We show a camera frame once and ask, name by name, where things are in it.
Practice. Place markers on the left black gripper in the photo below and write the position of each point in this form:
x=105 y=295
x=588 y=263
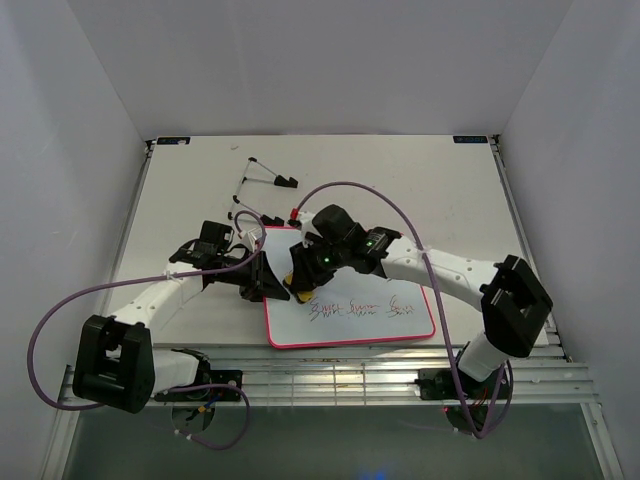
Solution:
x=262 y=282

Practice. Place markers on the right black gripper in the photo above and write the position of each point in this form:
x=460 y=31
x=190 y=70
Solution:
x=306 y=274

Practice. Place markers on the yellow whiteboard eraser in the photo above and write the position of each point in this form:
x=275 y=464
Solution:
x=300 y=297

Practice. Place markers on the pink framed whiteboard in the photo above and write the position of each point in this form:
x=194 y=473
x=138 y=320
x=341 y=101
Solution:
x=351 y=309

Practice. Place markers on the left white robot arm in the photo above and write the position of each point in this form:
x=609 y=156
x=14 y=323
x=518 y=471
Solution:
x=117 y=363

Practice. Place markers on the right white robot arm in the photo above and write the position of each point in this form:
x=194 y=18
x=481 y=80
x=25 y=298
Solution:
x=511 y=299

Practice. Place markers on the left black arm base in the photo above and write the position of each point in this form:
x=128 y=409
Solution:
x=226 y=380

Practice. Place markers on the left blue table label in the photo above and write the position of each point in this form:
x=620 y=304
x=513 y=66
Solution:
x=173 y=141

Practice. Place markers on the blue table label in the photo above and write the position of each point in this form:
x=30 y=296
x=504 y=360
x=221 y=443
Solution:
x=173 y=141
x=470 y=139

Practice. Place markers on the right blue table label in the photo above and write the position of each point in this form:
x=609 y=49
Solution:
x=470 y=139

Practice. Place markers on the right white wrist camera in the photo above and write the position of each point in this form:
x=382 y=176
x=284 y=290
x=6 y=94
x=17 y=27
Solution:
x=302 y=221

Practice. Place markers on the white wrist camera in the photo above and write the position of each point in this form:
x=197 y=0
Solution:
x=251 y=239
x=302 y=221

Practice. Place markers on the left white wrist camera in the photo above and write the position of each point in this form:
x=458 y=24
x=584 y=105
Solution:
x=251 y=239

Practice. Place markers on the black wire board stand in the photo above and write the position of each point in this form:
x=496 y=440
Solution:
x=239 y=196

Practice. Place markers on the aluminium rail frame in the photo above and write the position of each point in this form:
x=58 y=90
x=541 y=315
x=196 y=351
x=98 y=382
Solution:
x=384 y=375

